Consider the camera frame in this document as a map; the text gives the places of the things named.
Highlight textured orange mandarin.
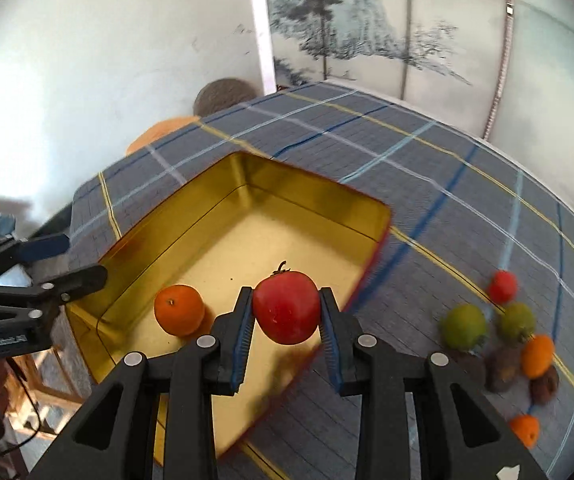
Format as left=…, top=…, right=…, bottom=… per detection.
left=508, top=414, right=540, bottom=450

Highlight dark reddish brown passion fruit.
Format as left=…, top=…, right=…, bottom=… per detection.
left=529, top=365, right=560, bottom=405

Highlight red tomato with stem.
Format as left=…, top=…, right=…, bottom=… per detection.
left=252, top=260, right=321, bottom=344

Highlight wooden stool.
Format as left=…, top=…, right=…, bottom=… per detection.
left=7, top=346, right=84, bottom=440

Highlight large green tomato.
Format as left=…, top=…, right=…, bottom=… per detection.
left=439, top=304, right=488, bottom=352

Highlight smooth orange fruit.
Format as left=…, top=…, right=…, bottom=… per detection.
left=520, top=334, right=555, bottom=379

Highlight orange mandarin in tin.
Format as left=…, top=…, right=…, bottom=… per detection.
left=153, top=285, right=206, bottom=337

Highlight small red tomato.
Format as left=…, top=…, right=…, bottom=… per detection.
left=487, top=270, right=518, bottom=304

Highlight orange round stool seat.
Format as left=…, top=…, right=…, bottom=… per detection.
left=125, top=116, right=199, bottom=156

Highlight round brown woven cushion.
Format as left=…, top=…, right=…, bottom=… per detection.
left=193, top=78, right=258, bottom=117

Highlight painted landscape folding screen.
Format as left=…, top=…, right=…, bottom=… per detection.
left=267, top=0, right=574, bottom=208

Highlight black cable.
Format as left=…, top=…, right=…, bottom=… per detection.
left=0, top=356, right=43, bottom=461

